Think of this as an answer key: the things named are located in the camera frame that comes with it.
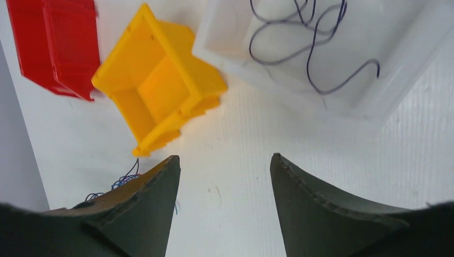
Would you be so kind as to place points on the yellow plastic bin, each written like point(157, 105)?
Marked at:
point(155, 81)

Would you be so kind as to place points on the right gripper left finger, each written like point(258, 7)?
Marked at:
point(131, 220)

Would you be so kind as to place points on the red plastic bin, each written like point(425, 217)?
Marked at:
point(56, 44)

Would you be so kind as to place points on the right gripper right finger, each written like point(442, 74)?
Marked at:
point(319, 219)

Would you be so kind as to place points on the white plastic bin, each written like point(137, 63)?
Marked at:
point(354, 59)

